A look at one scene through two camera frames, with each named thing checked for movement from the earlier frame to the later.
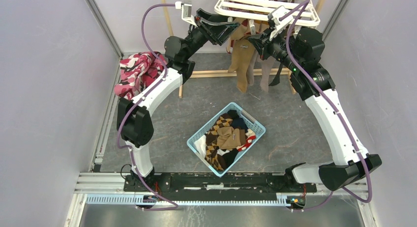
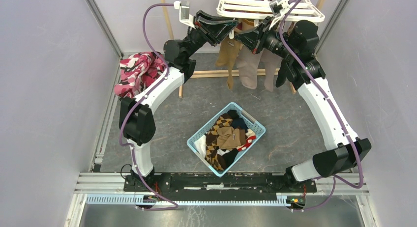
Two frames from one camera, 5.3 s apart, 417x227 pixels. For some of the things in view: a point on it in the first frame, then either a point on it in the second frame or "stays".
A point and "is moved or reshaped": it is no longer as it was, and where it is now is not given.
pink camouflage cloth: [137, 71] stays
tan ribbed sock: [228, 138] stays
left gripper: [220, 33] stays
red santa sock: [250, 135] stays
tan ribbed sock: [243, 46] → [229, 51]
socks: [267, 65] is moved or reshaped
